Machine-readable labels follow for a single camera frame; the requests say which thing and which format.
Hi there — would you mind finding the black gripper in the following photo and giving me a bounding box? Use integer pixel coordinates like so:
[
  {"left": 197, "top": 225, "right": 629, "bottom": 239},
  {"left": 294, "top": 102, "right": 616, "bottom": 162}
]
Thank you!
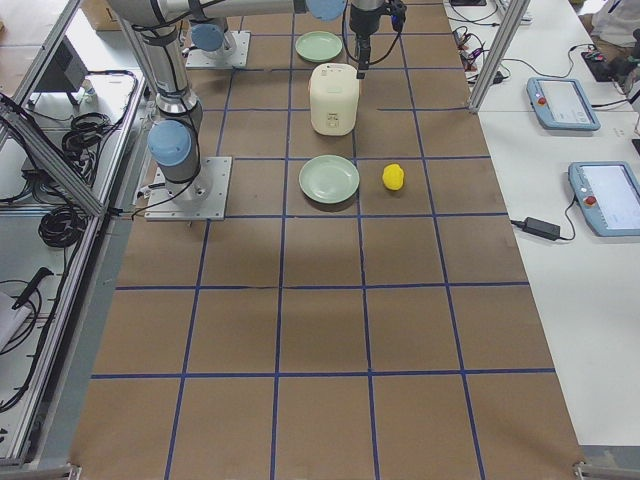
[{"left": 349, "top": 0, "right": 405, "bottom": 80}]

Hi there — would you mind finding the cream rice cooker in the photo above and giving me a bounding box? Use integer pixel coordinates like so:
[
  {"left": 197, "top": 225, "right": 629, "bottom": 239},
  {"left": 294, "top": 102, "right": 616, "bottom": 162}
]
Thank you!
[{"left": 309, "top": 63, "right": 360, "bottom": 136}]

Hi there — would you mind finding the far green plate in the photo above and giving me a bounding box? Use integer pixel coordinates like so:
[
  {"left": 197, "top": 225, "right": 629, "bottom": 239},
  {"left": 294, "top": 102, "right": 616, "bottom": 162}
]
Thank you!
[{"left": 295, "top": 31, "right": 343, "bottom": 63}]

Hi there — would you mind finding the green plate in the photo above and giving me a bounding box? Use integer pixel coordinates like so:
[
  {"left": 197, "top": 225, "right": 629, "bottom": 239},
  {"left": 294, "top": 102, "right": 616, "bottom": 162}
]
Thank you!
[
  {"left": 298, "top": 155, "right": 360, "bottom": 204},
  {"left": 295, "top": 31, "right": 343, "bottom": 63}
]

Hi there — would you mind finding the yellow toy lemon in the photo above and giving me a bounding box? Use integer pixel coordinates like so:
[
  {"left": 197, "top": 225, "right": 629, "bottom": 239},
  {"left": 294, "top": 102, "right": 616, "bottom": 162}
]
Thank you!
[{"left": 382, "top": 163, "right": 405, "bottom": 191}]

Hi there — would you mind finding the near green plate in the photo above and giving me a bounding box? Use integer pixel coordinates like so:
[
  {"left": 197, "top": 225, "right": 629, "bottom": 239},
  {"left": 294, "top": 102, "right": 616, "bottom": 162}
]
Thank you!
[{"left": 298, "top": 155, "right": 360, "bottom": 204}]

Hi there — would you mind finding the upper teach pendant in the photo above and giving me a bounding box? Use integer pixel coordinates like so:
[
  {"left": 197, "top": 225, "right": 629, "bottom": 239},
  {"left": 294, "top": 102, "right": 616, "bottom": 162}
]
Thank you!
[{"left": 526, "top": 77, "right": 601, "bottom": 132}]

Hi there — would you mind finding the teach pendant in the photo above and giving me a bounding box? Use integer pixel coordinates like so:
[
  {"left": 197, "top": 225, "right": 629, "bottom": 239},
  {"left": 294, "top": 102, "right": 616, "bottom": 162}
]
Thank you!
[
  {"left": 526, "top": 77, "right": 601, "bottom": 132},
  {"left": 568, "top": 161, "right": 639, "bottom": 237}
]

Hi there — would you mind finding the black power adapter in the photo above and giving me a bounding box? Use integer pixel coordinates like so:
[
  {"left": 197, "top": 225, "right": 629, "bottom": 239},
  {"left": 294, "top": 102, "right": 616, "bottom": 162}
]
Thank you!
[{"left": 522, "top": 217, "right": 561, "bottom": 241}]

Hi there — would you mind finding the lower teach pendant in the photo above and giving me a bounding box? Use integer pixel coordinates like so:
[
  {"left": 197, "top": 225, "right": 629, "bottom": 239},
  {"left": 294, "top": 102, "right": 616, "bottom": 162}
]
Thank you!
[{"left": 568, "top": 161, "right": 639, "bottom": 237}]

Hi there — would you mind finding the brown paper table mat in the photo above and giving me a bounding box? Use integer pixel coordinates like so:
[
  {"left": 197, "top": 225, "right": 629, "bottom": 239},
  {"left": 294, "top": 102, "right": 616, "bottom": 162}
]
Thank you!
[{"left": 71, "top": 1, "right": 581, "bottom": 479}]

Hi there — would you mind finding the black monitor box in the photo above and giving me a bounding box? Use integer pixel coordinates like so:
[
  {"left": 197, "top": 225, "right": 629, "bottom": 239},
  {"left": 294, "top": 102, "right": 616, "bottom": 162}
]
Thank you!
[{"left": 35, "top": 36, "right": 88, "bottom": 93}]

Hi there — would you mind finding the aluminium frame post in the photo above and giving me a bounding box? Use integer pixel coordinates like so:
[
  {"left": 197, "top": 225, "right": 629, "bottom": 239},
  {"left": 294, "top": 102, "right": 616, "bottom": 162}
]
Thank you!
[{"left": 468, "top": 0, "right": 530, "bottom": 113}]

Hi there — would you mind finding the aluminium frame rail left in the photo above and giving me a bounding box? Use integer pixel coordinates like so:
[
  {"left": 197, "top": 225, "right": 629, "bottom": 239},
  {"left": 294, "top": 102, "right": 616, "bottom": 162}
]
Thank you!
[{"left": 1, "top": 93, "right": 106, "bottom": 217}]

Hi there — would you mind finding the black coiled cable bundle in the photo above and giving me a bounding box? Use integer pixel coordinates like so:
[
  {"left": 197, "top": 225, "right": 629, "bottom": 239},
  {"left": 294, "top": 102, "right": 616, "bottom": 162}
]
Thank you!
[{"left": 38, "top": 207, "right": 84, "bottom": 250}]

